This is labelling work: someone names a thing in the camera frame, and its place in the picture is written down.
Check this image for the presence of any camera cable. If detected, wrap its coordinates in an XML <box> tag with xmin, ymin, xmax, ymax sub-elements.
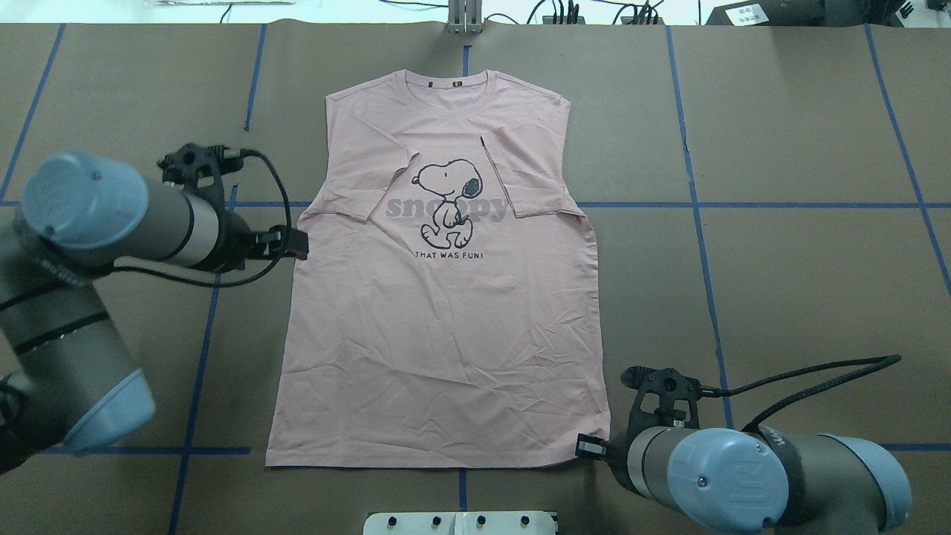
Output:
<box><xmin>698</xmin><ymin>354</ymin><xmax>903</xmax><ymax>435</ymax></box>
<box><xmin>111</xmin><ymin>149</ymin><xmax>293</xmax><ymax>289</ymax></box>

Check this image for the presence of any right camera cable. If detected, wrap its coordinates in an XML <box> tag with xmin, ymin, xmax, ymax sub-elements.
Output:
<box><xmin>698</xmin><ymin>354</ymin><xmax>903</xmax><ymax>435</ymax></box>

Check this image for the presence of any left camera cable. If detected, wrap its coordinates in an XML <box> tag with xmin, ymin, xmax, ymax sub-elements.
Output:
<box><xmin>111</xmin><ymin>149</ymin><xmax>293</xmax><ymax>289</ymax></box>

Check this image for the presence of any black box with label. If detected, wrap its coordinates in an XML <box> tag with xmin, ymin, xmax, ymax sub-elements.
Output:
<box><xmin>704</xmin><ymin>1</ymin><xmax>914</xmax><ymax>27</ymax></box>

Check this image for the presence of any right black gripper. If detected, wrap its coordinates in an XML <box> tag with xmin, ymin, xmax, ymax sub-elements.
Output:
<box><xmin>575</xmin><ymin>434</ymin><xmax>632</xmax><ymax>470</ymax></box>

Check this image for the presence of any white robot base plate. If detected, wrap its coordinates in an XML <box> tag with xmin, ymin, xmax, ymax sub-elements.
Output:
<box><xmin>363</xmin><ymin>510</ymin><xmax>560</xmax><ymax>534</ymax></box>

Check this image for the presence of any aluminium frame post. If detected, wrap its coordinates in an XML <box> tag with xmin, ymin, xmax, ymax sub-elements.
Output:
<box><xmin>446</xmin><ymin>0</ymin><xmax>484</xmax><ymax>35</ymax></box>

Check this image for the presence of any pink Snoopy t-shirt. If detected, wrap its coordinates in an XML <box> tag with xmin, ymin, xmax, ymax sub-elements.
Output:
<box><xmin>265</xmin><ymin>70</ymin><xmax>611</xmax><ymax>470</ymax></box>

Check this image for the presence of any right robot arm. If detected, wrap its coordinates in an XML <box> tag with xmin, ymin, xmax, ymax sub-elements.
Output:
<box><xmin>575</xmin><ymin>426</ymin><xmax>913</xmax><ymax>534</ymax></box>

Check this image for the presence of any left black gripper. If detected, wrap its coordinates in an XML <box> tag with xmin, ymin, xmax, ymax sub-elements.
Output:
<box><xmin>220</xmin><ymin>213</ymin><xmax>309</xmax><ymax>272</ymax></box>

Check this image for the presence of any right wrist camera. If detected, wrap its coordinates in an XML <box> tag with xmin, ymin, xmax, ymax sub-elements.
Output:
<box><xmin>620</xmin><ymin>366</ymin><xmax>703</xmax><ymax>444</ymax></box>

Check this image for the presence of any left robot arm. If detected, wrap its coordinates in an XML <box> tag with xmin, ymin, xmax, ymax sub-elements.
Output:
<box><xmin>1</xmin><ymin>143</ymin><xmax>309</xmax><ymax>472</ymax></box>

